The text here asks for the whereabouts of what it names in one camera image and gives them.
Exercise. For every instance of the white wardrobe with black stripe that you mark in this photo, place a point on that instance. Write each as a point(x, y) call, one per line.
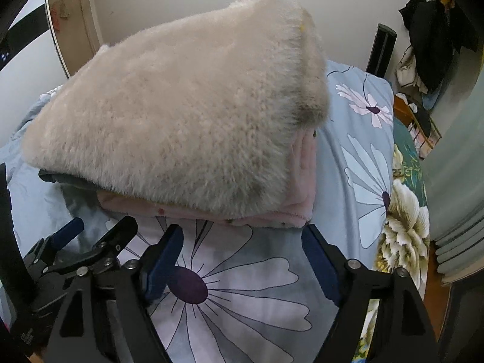
point(30, 65)

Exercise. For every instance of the beige fuzzy cartoon sweater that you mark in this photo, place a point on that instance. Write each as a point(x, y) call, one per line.
point(196, 113)

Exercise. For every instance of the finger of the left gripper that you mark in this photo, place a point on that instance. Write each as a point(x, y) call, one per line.
point(45, 251)
point(104, 252)

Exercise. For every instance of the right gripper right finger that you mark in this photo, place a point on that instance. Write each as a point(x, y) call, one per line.
point(402, 332)

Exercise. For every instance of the pale green curtain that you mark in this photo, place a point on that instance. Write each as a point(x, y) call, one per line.
point(454, 181)

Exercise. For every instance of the blue floral duvet cover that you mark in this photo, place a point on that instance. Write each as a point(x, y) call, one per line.
point(246, 294)

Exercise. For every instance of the folded grey garment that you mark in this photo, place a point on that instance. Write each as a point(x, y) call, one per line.
point(64, 179)

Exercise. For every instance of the green floral bed sheet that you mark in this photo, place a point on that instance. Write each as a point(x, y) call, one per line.
point(404, 211)

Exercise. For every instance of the folded pink garment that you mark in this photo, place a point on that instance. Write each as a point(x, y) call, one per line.
point(285, 203)

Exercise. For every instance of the wooden door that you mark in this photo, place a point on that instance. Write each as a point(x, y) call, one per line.
point(76, 33)

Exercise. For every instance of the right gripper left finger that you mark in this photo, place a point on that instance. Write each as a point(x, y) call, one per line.
point(132, 286)

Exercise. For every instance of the black tower speaker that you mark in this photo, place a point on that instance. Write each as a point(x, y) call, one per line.
point(381, 51)

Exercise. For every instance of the pile of dark clothes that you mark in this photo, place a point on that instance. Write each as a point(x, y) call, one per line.
point(438, 29)

